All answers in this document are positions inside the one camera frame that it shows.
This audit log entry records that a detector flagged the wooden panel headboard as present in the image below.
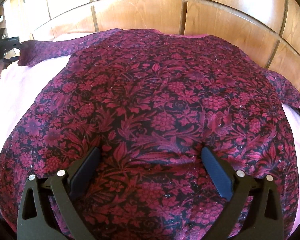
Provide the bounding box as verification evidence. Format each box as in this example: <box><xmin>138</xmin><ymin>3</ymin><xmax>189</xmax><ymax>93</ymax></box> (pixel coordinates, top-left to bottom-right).
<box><xmin>2</xmin><ymin>0</ymin><xmax>300</xmax><ymax>92</ymax></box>

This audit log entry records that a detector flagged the red floral patterned garment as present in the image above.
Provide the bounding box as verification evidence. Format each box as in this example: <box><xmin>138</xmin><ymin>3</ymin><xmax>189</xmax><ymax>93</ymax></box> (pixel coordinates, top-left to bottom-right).
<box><xmin>0</xmin><ymin>28</ymin><xmax>300</xmax><ymax>240</ymax></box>

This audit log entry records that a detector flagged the pink bed sheet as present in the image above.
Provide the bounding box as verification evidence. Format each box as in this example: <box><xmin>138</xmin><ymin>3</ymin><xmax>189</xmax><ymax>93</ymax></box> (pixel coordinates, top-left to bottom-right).
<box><xmin>0</xmin><ymin>31</ymin><xmax>300</xmax><ymax>235</ymax></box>

